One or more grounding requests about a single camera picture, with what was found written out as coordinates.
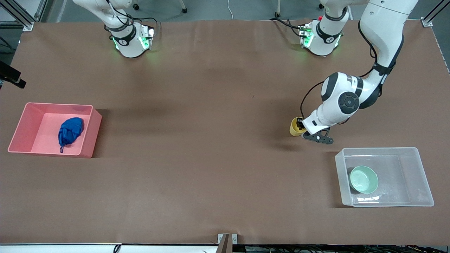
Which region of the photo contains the mint green bowl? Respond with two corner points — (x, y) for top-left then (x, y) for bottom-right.
(349, 166), (379, 194)

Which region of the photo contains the black left arm base cable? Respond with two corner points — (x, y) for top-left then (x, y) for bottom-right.
(270, 17), (305, 38)

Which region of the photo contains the blue cloth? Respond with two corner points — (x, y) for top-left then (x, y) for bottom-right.
(58, 117), (85, 154)

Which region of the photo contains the aluminium frame profile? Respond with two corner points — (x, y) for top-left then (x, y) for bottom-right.
(0, 0), (53, 32)

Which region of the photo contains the clear plastic box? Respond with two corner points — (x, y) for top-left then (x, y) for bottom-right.
(335, 147), (435, 207)

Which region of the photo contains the brown camera post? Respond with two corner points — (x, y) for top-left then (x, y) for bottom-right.
(217, 235), (233, 253)

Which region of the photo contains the black right arm base cable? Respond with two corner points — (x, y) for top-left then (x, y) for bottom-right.
(105, 0), (159, 27)

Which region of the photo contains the black arm base cable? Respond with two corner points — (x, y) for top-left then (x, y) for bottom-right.
(270, 17), (305, 38)
(105, 0), (159, 27)

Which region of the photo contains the black left arm wrist cable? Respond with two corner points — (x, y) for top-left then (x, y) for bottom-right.
(300, 19), (387, 118)

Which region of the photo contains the yellow plastic cup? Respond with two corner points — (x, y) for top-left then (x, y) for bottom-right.
(289, 117), (308, 137)

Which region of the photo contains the pink plastic bin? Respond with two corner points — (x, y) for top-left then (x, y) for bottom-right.
(8, 102), (102, 158)

